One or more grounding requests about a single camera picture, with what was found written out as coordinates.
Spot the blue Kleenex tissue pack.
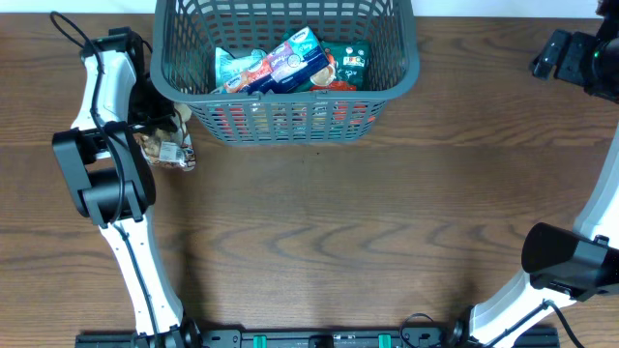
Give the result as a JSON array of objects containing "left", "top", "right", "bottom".
[{"left": 213, "top": 26, "right": 329, "bottom": 95}]

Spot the grey plastic basket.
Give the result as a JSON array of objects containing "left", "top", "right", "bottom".
[{"left": 151, "top": 0, "right": 420, "bottom": 145}]

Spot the mint green snack packet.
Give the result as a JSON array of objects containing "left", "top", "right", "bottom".
[{"left": 215, "top": 47, "right": 267, "bottom": 88}]

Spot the orange spaghetti packet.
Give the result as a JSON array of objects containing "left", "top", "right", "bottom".
[{"left": 205, "top": 101, "right": 385, "bottom": 143}]

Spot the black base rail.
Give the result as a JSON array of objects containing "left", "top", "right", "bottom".
[{"left": 74, "top": 313, "right": 562, "bottom": 348}]

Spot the beige dried mushroom bag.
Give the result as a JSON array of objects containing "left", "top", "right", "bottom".
[{"left": 133, "top": 102, "right": 196, "bottom": 171}]

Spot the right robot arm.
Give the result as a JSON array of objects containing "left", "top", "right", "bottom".
[{"left": 444, "top": 0, "right": 618, "bottom": 347}]

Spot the green Nescafe coffee bag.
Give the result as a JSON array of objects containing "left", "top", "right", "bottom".
[{"left": 293, "top": 40, "right": 371, "bottom": 93}]

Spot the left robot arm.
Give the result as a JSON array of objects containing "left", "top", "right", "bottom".
[{"left": 52, "top": 27, "right": 203, "bottom": 347}]

